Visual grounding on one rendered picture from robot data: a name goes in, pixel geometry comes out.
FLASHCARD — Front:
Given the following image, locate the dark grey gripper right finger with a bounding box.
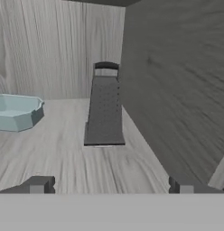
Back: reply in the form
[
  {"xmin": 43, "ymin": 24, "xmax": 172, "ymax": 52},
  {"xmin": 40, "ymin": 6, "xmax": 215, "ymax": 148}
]
[{"xmin": 168, "ymin": 172, "xmax": 224, "ymax": 195}]

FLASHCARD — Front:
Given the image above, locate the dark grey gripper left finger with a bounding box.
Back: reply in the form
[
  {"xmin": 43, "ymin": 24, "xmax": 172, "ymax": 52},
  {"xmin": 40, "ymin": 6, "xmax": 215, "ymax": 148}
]
[{"xmin": 0, "ymin": 175, "xmax": 56, "ymax": 195}]

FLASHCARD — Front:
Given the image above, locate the pale blue bowl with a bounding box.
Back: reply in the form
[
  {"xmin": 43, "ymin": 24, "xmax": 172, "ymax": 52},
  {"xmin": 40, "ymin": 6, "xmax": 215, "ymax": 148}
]
[{"xmin": 0, "ymin": 93, "xmax": 45, "ymax": 133}]

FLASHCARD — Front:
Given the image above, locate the dark grey cheese grater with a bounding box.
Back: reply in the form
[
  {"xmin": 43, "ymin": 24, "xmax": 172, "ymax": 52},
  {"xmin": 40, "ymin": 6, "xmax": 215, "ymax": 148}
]
[{"xmin": 83, "ymin": 61, "xmax": 126, "ymax": 147}]

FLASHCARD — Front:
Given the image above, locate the grey wooden cabinet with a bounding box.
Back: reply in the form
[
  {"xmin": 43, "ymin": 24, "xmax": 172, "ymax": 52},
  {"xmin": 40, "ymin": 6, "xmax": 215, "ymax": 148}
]
[{"xmin": 0, "ymin": 0, "xmax": 224, "ymax": 195}]

